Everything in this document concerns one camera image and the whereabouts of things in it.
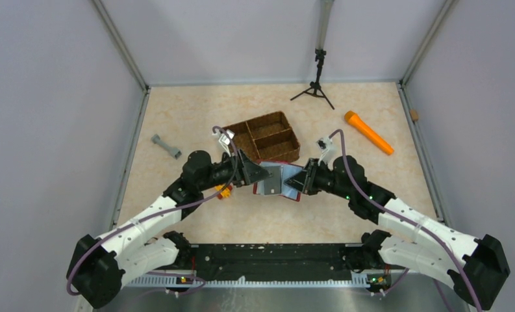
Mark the red leather card holder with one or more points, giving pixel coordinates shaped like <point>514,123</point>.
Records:
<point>289,170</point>

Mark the dark grey credit card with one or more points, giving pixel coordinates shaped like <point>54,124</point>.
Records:
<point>273,184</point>

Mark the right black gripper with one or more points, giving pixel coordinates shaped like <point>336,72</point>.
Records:
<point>310,176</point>

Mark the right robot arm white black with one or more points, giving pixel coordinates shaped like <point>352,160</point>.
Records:
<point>475,268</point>

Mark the orange toy car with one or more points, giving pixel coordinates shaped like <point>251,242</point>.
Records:
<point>223,191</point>

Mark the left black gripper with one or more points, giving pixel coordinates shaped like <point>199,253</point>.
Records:
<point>243,168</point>

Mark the small brown wall block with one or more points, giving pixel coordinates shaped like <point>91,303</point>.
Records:
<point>414,116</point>

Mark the brown wicker divided basket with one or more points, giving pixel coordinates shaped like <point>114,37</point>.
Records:
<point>269,137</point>

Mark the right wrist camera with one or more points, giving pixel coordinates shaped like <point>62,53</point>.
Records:
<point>327,148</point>

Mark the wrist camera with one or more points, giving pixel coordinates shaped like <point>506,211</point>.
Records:
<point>224,140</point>
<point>327,148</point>

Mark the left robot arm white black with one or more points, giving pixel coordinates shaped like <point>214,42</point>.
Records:
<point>101,266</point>

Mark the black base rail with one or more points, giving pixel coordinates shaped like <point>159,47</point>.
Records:
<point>283,264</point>

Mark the black tripod stand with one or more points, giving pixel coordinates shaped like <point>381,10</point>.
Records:
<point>315,88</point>

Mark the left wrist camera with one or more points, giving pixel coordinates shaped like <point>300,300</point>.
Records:
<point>224,140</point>

